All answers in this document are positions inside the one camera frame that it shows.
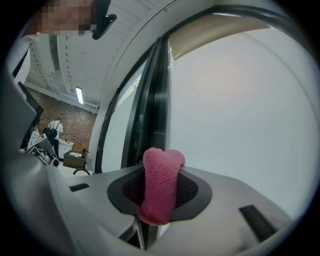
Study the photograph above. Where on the person in white shirt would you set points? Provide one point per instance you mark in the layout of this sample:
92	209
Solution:
26	60

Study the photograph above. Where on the white washbasin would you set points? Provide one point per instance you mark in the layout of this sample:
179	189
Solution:
65	147

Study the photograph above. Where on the black bathtub faucet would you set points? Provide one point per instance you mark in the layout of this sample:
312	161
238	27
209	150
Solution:
81	170

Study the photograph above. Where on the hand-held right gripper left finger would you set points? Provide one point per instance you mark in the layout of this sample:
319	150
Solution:
100	212

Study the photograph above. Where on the brown wooden cabinet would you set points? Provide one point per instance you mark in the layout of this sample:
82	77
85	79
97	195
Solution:
73	160

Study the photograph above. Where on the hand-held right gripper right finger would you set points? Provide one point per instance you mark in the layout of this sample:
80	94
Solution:
220	225

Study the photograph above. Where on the frosted glass panel black frame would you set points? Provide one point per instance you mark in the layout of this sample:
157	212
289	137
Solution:
120	112

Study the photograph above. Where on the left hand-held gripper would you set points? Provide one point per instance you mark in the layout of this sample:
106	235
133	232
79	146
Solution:
41	145

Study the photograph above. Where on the fluorescent ceiling light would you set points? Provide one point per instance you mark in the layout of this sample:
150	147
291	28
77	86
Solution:
79	95

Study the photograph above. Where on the black window frame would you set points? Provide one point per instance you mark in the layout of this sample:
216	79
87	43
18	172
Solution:
237	112

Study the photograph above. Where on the black head-mounted camera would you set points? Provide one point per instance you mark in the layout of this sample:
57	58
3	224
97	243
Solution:
103	20

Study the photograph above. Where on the pink cleaning cloth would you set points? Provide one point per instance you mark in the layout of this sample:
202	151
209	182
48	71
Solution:
160	182

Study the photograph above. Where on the white bathtub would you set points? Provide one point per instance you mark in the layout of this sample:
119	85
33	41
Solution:
67	172

